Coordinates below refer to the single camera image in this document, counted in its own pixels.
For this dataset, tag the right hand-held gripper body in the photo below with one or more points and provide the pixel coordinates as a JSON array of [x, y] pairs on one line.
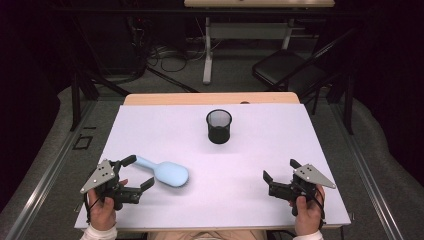
[[310, 175]]

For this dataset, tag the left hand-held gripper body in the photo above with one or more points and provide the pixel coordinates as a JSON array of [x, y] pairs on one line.
[[101, 175]]

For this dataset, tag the light blue hairbrush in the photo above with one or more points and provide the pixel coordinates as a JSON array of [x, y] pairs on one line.
[[170, 173]]

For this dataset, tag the black mesh pen cup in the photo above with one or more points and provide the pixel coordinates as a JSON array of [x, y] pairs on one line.
[[219, 133]]

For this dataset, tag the person's left hand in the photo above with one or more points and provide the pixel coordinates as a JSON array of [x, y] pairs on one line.
[[101, 215]]

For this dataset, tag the person's right hand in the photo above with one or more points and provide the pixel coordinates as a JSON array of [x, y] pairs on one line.
[[308, 216]]

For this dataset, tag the white board mat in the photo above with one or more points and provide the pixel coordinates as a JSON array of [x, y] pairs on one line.
[[233, 186]]

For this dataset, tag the person's legs beige pants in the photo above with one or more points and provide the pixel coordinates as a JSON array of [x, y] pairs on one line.
[[206, 235]]

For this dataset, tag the black metal stand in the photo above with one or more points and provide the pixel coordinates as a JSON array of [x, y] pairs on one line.
[[76, 100], [348, 106]]

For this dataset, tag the light wooden table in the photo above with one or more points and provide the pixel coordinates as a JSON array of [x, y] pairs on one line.
[[200, 98]]

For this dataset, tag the black folding chair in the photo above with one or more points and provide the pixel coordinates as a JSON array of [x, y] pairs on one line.
[[286, 68]]

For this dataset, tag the white desk with metal legs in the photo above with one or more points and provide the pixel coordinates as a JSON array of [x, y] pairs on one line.
[[246, 30]]

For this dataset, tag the black metal crossbar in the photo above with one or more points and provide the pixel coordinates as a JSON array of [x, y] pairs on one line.
[[133, 10]]

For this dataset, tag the metal floor rail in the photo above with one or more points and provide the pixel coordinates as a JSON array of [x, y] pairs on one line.
[[40, 186], [370, 180]]

